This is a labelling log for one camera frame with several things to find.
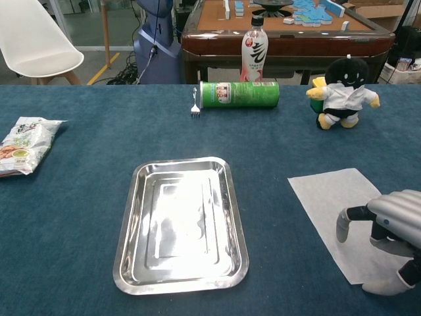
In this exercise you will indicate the brown mahjong table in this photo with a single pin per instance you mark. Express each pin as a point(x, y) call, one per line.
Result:
point(296, 46)

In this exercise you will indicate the blue machine base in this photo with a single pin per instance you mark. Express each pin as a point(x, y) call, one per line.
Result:
point(158, 66)

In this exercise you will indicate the white pink drink bottle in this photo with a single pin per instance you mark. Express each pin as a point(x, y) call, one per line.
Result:
point(254, 49)

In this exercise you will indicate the blue mahjong tile pile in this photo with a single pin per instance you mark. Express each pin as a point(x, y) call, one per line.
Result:
point(310, 14)

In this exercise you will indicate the upright blue tile stack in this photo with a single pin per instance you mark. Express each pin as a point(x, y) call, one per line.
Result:
point(228, 8)

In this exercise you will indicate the black round table centre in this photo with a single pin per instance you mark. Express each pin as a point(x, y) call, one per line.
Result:
point(273, 5)

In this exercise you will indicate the white storage box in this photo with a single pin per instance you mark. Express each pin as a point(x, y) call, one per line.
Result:
point(399, 74)

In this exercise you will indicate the single white mahjong tile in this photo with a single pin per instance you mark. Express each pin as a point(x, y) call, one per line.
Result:
point(345, 25)

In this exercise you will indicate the long blue tile row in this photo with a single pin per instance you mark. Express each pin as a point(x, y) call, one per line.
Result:
point(333, 8)

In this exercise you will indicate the yellow green sponge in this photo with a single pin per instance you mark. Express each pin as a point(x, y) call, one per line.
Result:
point(318, 81)

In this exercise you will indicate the white chair wooden legs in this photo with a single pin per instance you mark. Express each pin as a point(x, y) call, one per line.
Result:
point(33, 39)

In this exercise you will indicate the stainless steel tray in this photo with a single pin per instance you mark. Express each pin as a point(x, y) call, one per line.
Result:
point(181, 224)

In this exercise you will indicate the black plush doll white coat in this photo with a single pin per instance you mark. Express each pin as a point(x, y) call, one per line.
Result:
point(345, 95)

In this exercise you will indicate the brown cardboard box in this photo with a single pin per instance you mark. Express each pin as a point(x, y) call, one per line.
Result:
point(375, 10)

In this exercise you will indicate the green chips can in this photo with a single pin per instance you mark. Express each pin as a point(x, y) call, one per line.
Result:
point(243, 94)

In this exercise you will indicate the silver metal fork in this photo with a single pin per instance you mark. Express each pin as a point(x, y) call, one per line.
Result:
point(195, 112)

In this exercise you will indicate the wooden pole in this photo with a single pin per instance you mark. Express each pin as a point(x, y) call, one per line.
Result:
point(106, 33)

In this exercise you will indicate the white snack bag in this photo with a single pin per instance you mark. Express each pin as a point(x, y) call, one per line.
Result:
point(23, 148)

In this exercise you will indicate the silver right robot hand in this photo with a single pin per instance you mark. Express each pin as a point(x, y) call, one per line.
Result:
point(398, 214)

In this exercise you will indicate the flat white mahjong tile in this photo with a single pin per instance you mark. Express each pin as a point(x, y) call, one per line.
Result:
point(289, 21)

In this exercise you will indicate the short blue tile stack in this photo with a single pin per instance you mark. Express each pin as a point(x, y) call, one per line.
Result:
point(239, 8)

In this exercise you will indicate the black bulky object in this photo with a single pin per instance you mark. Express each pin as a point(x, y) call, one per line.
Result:
point(408, 42)

